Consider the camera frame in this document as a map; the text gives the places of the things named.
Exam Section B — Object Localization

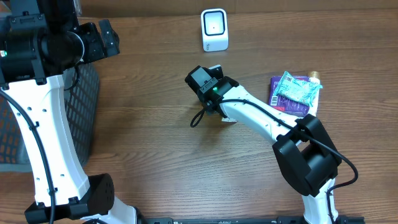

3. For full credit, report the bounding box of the red purple pad package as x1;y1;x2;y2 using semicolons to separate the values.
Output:
269;76;309;117

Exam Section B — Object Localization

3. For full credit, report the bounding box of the teal wipes packet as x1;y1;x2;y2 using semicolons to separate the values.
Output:
274;71;323;106

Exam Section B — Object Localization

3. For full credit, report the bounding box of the white tube with gold cap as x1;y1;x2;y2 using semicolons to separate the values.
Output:
307;71;320;116

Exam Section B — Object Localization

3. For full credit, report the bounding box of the green juice carton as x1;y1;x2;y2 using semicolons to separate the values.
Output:
221;118;238;123

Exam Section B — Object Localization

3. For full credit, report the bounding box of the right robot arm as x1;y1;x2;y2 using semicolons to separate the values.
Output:
185;65;342;223

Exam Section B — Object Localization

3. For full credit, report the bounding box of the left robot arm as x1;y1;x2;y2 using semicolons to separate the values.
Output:
1;0;139;224

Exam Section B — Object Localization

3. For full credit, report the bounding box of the white barcode scanner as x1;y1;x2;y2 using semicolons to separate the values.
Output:
200;8;229;52

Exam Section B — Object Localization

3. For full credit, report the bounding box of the grey plastic mesh basket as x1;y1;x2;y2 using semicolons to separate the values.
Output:
1;64;100;172

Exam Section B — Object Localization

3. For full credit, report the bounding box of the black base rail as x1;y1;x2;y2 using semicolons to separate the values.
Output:
144;216;366;224

